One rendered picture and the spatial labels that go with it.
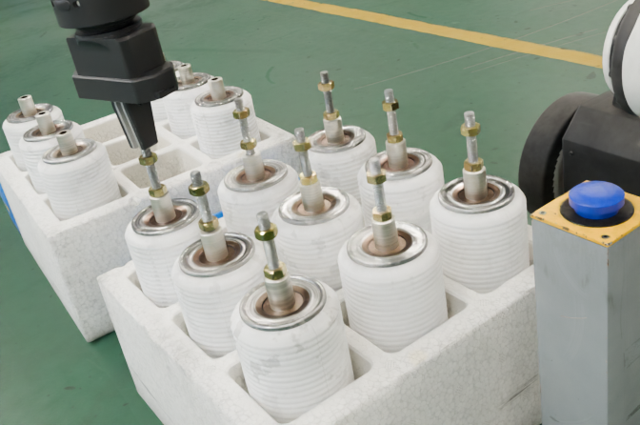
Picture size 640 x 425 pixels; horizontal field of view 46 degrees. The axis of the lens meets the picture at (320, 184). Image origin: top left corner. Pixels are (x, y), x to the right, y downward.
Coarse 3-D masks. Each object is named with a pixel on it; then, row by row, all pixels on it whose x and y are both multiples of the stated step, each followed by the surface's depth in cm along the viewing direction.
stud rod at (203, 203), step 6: (192, 174) 70; (198, 174) 70; (192, 180) 70; (198, 180) 70; (198, 186) 70; (198, 198) 71; (204, 198) 71; (198, 204) 71; (204, 204) 71; (204, 210) 71; (204, 216) 72; (210, 216) 72
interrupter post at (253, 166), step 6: (246, 156) 87; (252, 156) 86; (258, 156) 87; (246, 162) 87; (252, 162) 87; (258, 162) 87; (246, 168) 87; (252, 168) 87; (258, 168) 87; (246, 174) 88; (252, 174) 87; (258, 174) 87; (264, 174) 88; (252, 180) 88
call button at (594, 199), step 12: (576, 192) 58; (588, 192) 57; (600, 192) 57; (612, 192) 57; (624, 192) 57; (576, 204) 57; (588, 204) 56; (600, 204) 56; (612, 204) 56; (588, 216) 57; (600, 216) 56
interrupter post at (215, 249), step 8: (200, 232) 73; (216, 232) 72; (208, 240) 72; (216, 240) 72; (224, 240) 73; (208, 248) 73; (216, 248) 73; (224, 248) 73; (208, 256) 73; (216, 256) 73; (224, 256) 73
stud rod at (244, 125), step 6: (234, 102) 84; (240, 102) 84; (240, 108) 84; (240, 120) 85; (246, 120) 85; (240, 126) 85; (246, 126) 85; (246, 132) 86; (246, 138) 86; (252, 150) 87
